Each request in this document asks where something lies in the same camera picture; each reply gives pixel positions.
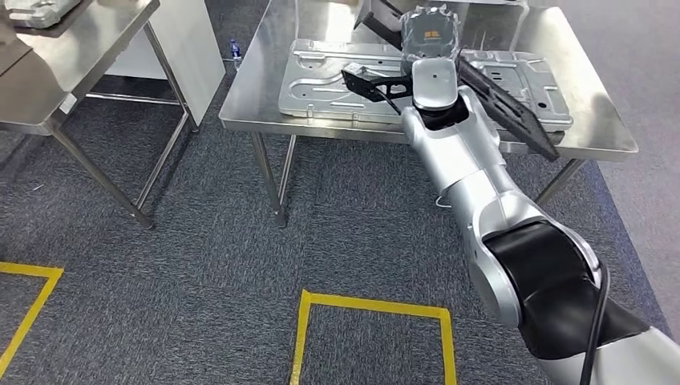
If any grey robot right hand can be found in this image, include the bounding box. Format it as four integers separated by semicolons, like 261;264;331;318
398;4;463;63

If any black plastic frame part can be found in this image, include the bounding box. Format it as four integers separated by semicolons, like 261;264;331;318
353;0;561;163

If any stainless steel workbench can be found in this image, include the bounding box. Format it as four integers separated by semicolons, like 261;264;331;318
218;0;640;229

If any stamped sheet metal panel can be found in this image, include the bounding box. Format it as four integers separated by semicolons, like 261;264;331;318
277;38;575;133
4;0;82;29

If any white cabinet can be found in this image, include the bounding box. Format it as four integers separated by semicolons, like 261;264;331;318
105;0;227;128

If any yellow floor tape square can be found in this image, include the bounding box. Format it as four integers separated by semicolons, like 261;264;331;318
289;289;458;385

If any stainless steel table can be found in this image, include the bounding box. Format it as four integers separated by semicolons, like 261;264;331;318
0;0;200;230

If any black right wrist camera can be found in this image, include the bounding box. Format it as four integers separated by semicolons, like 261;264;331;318
339;63;415;103

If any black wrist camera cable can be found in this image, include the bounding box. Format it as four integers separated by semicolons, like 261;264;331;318
379;84;612;385

